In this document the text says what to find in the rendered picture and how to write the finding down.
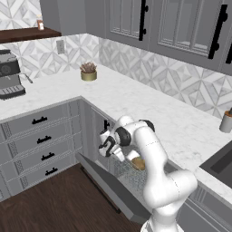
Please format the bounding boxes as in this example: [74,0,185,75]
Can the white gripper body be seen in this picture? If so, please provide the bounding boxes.
[112,148,127,163]

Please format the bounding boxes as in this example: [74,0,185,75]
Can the white cup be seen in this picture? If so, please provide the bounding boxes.
[125,150,141,163]

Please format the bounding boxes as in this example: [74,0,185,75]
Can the brown bowl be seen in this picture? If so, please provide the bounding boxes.
[130,157,147,172]

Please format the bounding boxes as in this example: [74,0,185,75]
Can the grey base cupboard door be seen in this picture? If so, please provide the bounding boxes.
[90,106,117,170]

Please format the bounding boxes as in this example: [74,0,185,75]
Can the succulent in gold pot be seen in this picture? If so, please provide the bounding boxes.
[79,62,99,82]

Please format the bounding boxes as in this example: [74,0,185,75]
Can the grey drawer front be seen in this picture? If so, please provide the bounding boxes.
[17,153,80,191]
[5,121,75,160]
[11,139,77,176]
[0,101,73,143]

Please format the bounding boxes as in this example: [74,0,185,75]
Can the dark sink basin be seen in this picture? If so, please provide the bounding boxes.
[198,140,232,190]

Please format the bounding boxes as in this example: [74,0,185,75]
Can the grey base cupboard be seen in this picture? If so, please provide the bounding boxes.
[176,183,232,232]

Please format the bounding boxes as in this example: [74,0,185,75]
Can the black espresso machine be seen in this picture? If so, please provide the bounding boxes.
[0,49,34,101]

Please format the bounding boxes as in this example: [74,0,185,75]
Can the dark wooden shelf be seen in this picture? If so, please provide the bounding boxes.
[0,26,63,44]

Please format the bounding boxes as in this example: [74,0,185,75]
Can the small brown jar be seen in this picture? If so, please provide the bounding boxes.
[35,14,45,32]

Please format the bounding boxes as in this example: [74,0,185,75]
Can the wire dishwasher rack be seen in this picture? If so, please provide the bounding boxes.
[108,152,171,202]

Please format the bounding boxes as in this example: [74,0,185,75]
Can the black cupboard handle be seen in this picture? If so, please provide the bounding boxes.
[224,42,232,65]
[102,119,111,131]
[138,0,150,42]
[208,4,229,60]

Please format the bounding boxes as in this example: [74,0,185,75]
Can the black drawer handle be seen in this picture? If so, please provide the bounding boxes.
[36,135,53,145]
[44,167,59,177]
[31,116,49,125]
[40,152,56,161]

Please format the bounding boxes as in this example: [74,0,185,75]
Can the grey wall socket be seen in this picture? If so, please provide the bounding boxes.
[55,39,66,55]

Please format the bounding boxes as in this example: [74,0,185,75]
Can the grey wall cupboard door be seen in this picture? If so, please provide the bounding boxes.
[149,0,232,73]
[104,0,152,52]

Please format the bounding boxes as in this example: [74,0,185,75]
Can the grey wall cupboard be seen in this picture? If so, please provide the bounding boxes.
[39,0,107,39]

